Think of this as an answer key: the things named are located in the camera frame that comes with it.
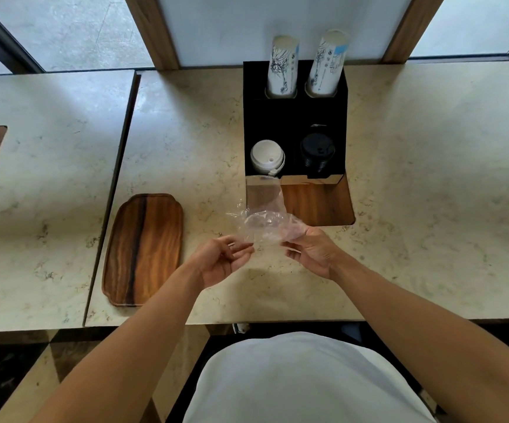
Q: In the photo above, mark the person's right hand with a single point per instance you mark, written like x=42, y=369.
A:
x=317, y=255

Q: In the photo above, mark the person's left hand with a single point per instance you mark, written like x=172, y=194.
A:
x=214, y=263

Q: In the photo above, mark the person's right thumb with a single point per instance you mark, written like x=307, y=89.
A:
x=311, y=232

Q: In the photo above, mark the person's left thumb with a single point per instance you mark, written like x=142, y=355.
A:
x=226, y=240

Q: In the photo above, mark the clear plastic bag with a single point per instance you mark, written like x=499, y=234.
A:
x=268, y=224

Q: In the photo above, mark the person's left forearm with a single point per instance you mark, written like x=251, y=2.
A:
x=140, y=348

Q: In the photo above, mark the person's right forearm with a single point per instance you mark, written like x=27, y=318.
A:
x=422, y=330

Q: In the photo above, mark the stack of black cup lids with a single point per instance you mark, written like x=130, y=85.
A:
x=317, y=155

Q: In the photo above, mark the brown wooden tray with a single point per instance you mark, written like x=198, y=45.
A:
x=143, y=248

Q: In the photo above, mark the stack of white cup lids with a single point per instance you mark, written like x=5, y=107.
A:
x=267, y=157

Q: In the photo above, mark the black cup and lid holder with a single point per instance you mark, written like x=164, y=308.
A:
x=293, y=114

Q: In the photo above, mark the person's white shirt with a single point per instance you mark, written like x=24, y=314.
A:
x=303, y=383

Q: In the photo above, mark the stack of printed paper cups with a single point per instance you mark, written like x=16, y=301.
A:
x=282, y=68
x=327, y=61

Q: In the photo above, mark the wooden window post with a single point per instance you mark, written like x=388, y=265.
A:
x=413, y=28
x=153, y=30

